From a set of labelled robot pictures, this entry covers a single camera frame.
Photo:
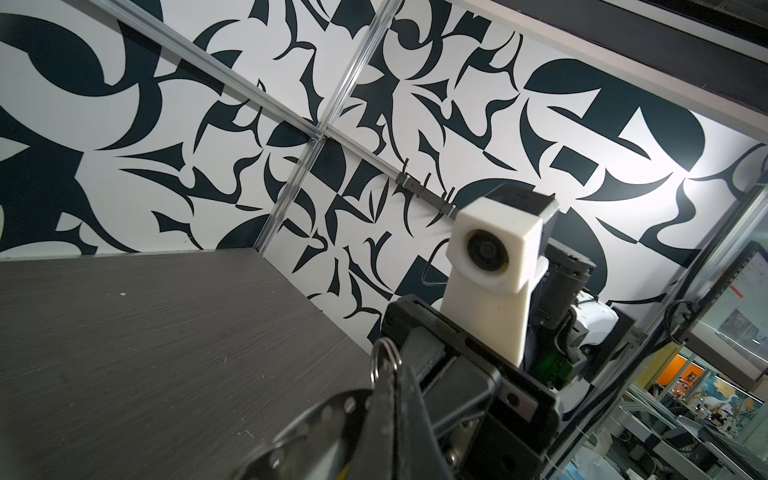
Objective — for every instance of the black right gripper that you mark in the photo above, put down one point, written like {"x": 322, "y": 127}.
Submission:
{"x": 489, "y": 419}

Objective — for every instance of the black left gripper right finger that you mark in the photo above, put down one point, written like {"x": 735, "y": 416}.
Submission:
{"x": 418, "y": 454}

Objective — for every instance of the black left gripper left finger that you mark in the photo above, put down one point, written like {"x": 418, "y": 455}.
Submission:
{"x": 375, "y": 454}

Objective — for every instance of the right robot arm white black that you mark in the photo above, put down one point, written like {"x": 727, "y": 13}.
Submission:
{"x": 571, "y": 335}

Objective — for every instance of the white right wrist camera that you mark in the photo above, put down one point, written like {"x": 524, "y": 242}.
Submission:
{"x": 496, "y": 252}

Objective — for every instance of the black wall hook rail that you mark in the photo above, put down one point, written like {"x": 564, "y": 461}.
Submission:
{"x": 411, "y": 188}

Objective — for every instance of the wall-mounted monitor screen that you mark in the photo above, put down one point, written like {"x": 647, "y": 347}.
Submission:
{"x": 730, "y": 331}

